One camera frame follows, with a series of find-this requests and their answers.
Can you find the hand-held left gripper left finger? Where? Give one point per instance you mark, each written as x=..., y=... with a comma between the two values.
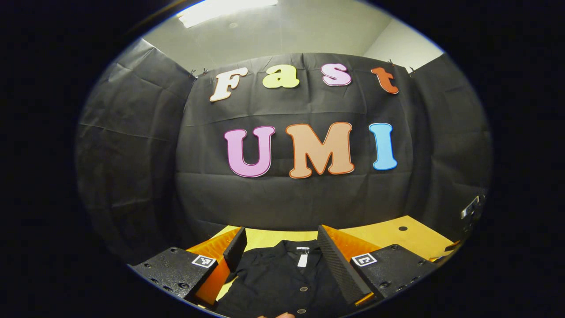
x=235, y=251

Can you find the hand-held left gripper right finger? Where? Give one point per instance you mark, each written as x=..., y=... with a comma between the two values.
x=340, y=265

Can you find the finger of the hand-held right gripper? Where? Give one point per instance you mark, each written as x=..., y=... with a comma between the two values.
x=450, y=249

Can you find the black button shirt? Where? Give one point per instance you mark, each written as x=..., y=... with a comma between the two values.
x=273, y=282

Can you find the black backdrop cloth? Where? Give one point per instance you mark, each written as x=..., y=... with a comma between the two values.
x=309, y=198

